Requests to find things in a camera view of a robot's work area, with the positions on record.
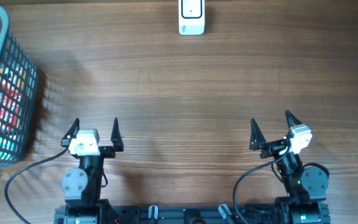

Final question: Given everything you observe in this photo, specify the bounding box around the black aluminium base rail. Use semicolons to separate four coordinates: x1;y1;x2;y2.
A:
53;204;331;224

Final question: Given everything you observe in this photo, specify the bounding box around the white barcode scanner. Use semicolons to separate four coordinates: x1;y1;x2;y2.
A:
178;0;205;35

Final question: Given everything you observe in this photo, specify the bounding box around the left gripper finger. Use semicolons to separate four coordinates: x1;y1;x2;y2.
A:
111;117;124;152
61;118;80;147

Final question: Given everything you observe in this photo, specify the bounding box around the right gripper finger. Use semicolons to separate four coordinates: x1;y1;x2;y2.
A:
249;118;267;151
285;110;303;128

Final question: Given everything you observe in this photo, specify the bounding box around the right black camera cable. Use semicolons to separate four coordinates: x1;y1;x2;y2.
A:
232;146;291;224

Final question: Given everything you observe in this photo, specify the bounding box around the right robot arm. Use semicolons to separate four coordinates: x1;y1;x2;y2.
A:
242;110;331;224

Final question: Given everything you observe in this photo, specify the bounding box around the dark grey plastic shopping basket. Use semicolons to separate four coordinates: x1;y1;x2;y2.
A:
0;6;39;168

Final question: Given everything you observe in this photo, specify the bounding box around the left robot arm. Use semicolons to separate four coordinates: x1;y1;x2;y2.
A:
54;118;124;224

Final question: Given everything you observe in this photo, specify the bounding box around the left black camera cable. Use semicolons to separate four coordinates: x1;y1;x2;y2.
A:
4;147;70;224

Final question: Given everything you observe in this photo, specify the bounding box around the black camera cable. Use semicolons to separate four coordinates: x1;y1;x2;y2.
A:
232;146;291;224
4;147;70;224

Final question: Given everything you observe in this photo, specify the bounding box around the colourful snack bag in basket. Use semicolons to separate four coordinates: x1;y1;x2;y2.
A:
0;65;26;166

